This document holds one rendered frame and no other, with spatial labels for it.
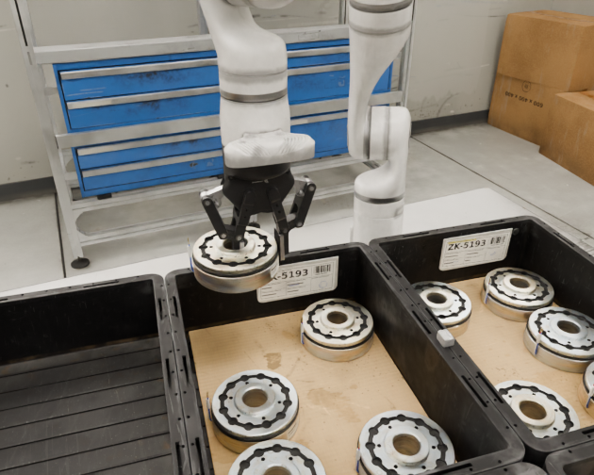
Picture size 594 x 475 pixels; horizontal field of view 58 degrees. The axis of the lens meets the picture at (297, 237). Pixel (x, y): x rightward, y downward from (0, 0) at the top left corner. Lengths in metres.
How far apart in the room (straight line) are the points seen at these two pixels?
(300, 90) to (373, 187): 1.66
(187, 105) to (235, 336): 1.73
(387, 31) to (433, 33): 3.15
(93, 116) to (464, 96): 2.79
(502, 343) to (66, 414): 0.59
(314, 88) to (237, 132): 2.05
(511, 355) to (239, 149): 0.49
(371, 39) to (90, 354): 0.60
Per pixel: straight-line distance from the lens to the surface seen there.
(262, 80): 0.54
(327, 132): 2.70
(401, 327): 0.72
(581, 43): 3.92
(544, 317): 0.86
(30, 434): 0.74
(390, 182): 0.95
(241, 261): 0.62
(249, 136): 0.55
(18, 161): 3.34
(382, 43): 0.84
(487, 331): 0.85
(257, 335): 0.79
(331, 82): 2.64
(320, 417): 0.69
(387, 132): 0.92
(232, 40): 0.55
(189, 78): 2.39
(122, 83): 2.35
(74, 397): 0.76
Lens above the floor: 1.35
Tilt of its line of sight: 31 degrees down
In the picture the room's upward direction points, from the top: straight up
